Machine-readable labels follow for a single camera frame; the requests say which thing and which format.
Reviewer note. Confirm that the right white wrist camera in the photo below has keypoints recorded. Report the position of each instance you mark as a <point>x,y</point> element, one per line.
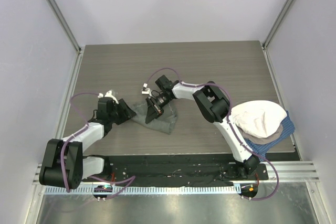
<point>146,90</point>

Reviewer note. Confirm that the slotted cable duct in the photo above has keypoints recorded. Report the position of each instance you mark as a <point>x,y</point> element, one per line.
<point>96,189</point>

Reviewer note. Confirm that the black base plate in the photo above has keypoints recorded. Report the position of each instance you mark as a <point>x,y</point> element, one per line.
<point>172,158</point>

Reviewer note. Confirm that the left aluminium frame post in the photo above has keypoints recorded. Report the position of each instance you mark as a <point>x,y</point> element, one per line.
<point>62,21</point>

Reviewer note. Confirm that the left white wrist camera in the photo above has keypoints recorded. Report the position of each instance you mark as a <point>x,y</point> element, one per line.
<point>109,94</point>

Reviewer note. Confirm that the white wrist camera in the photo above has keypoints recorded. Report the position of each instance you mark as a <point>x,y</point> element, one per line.
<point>146,90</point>
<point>109,94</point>

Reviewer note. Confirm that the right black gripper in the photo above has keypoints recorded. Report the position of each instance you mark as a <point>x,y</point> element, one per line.
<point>154,110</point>

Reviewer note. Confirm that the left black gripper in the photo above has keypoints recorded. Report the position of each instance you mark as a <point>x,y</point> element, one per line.
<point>128,113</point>

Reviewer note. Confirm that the blue checkered cloth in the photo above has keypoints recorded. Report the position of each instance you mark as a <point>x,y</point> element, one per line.
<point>288,129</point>

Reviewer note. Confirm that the white folded cloth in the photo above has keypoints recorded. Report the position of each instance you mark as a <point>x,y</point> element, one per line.
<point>259,119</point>

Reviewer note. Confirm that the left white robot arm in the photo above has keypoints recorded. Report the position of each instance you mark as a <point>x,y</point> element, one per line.
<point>64,164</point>

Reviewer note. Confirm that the aluminium frame post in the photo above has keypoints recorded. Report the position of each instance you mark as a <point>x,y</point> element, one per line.
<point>277,23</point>
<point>62,21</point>

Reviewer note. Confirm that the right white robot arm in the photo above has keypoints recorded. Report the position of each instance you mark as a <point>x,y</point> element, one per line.
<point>215,108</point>

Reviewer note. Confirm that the grey napkin white stitching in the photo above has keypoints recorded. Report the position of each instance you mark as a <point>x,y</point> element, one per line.
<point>164,123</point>

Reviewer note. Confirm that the beige folded cloth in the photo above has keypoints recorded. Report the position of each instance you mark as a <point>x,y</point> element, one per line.
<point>262,141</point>

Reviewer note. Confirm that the right aluminium frame post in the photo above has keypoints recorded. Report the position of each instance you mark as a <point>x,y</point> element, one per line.
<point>277,23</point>

